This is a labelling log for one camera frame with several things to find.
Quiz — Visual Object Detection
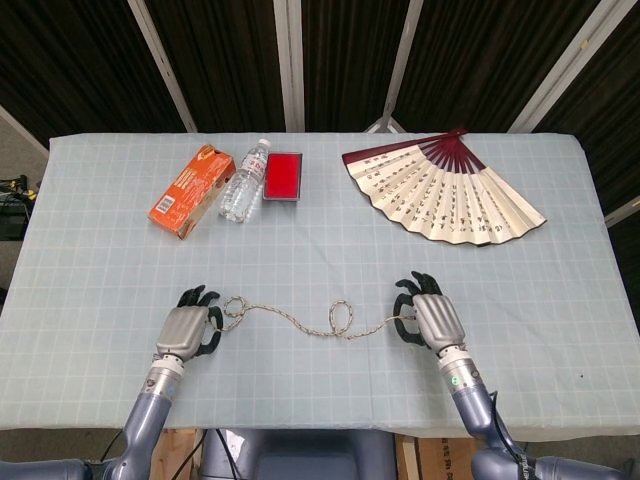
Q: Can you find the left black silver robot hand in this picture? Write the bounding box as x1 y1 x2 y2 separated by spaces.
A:
155 284 225 362

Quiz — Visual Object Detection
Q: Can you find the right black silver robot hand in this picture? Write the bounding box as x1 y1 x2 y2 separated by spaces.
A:
392 271 469 359

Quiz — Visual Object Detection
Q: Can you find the beige braided rope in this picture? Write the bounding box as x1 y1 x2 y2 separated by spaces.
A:
217 296 416 341

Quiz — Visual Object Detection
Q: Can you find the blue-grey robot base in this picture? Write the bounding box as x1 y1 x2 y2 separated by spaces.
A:
199 428 399 480

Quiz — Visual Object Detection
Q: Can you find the paper folding fan with calligraphy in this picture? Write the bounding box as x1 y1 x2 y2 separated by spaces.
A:
341 128 548 249

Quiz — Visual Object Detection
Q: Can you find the plywood crate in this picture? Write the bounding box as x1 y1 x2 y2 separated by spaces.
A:
149 428 204 480

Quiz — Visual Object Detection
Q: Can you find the light blue checked tablecloth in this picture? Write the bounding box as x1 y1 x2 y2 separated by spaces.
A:
0 130 640 444

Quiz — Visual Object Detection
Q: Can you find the brown cardboard box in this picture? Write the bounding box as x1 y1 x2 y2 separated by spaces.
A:
417 437 481 480

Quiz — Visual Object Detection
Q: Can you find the light wooden plank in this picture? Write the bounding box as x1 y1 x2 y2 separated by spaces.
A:
394 433 419 480

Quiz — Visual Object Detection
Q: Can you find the orange carton box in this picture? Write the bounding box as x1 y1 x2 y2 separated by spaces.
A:
146 143 238 242

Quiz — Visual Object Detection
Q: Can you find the clear plastic water bottle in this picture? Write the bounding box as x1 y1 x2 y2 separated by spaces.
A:
217 138 272 225

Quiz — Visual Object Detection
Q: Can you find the red ink pad box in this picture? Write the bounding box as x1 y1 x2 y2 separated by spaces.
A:
261 151 304 204

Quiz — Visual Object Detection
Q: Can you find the black equipment with yellow clips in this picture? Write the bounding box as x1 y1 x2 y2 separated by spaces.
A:
0 174 40 241

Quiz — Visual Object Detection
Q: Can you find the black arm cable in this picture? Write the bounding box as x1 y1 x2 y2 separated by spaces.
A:
487 389 531 480

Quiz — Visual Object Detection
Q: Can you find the white metal frame bar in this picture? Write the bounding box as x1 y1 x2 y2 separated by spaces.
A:
0 104 51 151
364 0 425 134
509 0 617 134
602 197 640 226
127 0 199 134
273 0 306 134

